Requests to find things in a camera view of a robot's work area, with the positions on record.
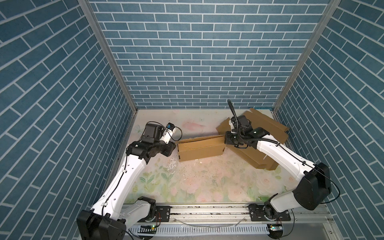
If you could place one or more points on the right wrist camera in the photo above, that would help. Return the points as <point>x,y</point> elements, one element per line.
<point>233,124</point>

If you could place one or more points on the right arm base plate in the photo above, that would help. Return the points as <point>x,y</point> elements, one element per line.
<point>260,213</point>

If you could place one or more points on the brown cardboard box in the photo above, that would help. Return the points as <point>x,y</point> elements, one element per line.
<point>200,148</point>

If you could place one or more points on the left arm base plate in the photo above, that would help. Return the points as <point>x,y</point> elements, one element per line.
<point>162,214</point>

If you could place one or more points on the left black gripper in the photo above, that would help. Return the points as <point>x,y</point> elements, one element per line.
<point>169,149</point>

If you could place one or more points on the cardboard stack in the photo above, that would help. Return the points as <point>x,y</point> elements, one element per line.
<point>262,126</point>

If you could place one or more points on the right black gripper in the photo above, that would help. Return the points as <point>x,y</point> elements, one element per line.
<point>227,138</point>

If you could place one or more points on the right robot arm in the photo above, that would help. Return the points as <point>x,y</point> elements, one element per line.
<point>314,182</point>

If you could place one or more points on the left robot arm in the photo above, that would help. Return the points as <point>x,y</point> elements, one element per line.
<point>106,220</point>

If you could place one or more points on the white slotted cable duct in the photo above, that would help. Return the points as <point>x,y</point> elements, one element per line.
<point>186,231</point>

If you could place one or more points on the aluminium front rail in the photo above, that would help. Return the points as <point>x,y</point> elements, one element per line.
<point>304,224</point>

